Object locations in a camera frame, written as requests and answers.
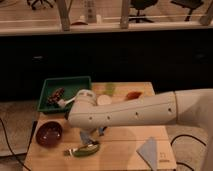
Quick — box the blue sponge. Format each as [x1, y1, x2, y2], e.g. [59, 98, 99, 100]
[80, 126, 107, 145]

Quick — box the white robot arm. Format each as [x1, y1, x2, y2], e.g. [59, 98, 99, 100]
[68, 89, 213, 171]

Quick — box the orange bowl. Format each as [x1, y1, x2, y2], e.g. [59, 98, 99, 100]
[125, 91, 142, 100]

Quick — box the purple bowl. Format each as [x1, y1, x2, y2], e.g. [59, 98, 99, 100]
[36, 121, 63, 148]

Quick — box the white round container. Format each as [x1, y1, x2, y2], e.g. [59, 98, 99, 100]
[97, 95, 112, 105]

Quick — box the light green translucent item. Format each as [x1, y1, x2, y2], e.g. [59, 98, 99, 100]
[104, 83, 115, 96]

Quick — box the white dish brush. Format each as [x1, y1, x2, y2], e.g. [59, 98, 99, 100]
[57, 98, 75, 108]

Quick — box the grey folded cloth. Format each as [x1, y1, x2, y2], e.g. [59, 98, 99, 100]
[136, 137, 157, 171]

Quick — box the green plastic tray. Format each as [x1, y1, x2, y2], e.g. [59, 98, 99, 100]
[37, 76, 91, 114]

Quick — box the black office chair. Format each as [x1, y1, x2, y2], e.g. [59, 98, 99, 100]
[129, 0, 158, 23]
[26, 0, 53, 10]
[171, 0, 204, 21]

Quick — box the black office chair left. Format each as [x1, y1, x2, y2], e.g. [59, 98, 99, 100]
[26, 0, 53, 10]

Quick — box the black office chair right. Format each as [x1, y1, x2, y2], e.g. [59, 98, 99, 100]
[171, 0, 204, 21]

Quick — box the black cable right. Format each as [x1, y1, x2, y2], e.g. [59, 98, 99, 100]
[170, 133, 208, 171]

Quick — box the black cable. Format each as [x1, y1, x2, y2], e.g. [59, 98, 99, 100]
[170, 133, 208, 171]
[0, 117, 32, 171]

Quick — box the black cable left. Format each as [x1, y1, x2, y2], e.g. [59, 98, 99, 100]
[0, 117, 32, 171]

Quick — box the wooden post middle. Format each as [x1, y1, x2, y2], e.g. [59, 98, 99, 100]
[120, 0, 130, 29]

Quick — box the wooden post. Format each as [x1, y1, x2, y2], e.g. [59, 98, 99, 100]
[120, 0, 130, 29]
[56, 0, 70, 31]

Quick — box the wooden post left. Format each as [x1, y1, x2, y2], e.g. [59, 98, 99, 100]
[56, 0, 70, 31]

